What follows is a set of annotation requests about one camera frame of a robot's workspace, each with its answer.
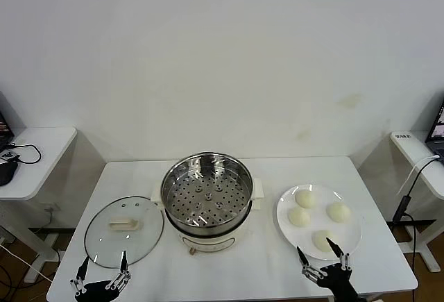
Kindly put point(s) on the white side table with label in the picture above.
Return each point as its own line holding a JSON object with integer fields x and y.
{"x": 406, "y": 152}

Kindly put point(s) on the white side table with mouse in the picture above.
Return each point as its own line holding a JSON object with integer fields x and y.
{"x": 41, "y": 149}

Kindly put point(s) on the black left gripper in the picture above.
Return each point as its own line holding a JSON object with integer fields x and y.
{"x": 97, "y": 291}

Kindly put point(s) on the perforated steel steamer basket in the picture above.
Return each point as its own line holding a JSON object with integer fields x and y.
{"x": 208, "y": 208}

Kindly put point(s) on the small printed table label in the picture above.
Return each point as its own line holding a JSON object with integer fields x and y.
{"x": 402, "y": 136}

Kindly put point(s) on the white steamed baozi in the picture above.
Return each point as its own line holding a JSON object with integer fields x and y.
{"x": 339, "y": 211}
{"x": 304, "y": 199}
{"x": 320, "y": 241}
{"x": 299, "y": 217}

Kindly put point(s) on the black computer mouse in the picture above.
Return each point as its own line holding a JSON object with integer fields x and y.
{"x": 7, "y": 173}

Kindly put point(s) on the white round plate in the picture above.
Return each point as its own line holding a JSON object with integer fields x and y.
{"x": 348, "y": 236}

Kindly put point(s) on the black laptop beside mouse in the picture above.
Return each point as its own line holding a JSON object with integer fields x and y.
{"x": 4, "y": 132}

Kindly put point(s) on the white printed tag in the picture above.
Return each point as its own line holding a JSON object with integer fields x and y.
{"x": 7, "y": 155}

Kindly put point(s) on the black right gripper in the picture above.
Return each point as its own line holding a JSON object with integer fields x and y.
{"x": 338, "y": 281}

